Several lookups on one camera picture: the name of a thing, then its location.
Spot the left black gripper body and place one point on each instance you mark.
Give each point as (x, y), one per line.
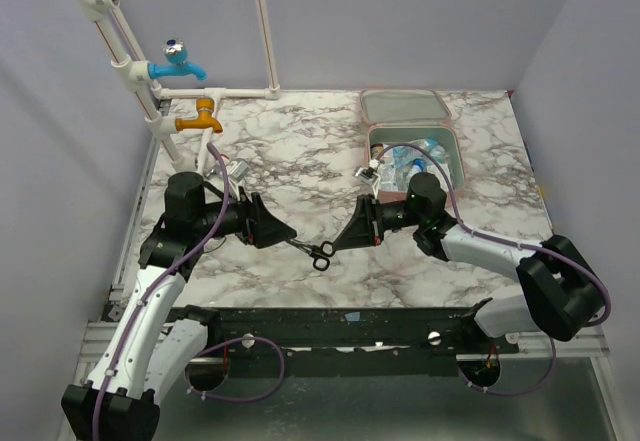
(236, 218)

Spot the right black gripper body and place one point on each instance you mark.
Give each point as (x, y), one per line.
(373, 219)

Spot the alcohol pad packets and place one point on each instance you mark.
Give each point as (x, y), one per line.
(388, 177)

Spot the metal scissors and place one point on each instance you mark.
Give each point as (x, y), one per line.
(320, 254)

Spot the blue capped small bottle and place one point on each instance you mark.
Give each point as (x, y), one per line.
(417, 166)

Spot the blue wipes packet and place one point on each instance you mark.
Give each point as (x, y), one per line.
(402, 155)

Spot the brown medicine bottle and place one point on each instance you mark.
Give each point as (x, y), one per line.
(376, 150)

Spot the pink medicine kit case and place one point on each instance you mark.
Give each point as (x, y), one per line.
(412, 124)

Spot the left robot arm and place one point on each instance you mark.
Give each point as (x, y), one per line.
(150, 281)

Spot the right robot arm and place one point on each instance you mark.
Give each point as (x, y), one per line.
(559, 295)

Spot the chrome faucet valve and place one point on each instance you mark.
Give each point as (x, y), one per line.
(214, 171)

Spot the orange faucet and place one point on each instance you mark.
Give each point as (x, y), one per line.
(205, 119)

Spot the blue faucet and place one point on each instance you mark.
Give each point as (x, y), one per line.
(176, 54)

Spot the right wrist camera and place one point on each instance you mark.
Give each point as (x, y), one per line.
(370, 176)

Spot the white pvc pipe frame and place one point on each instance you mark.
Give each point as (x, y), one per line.
(128, 60)

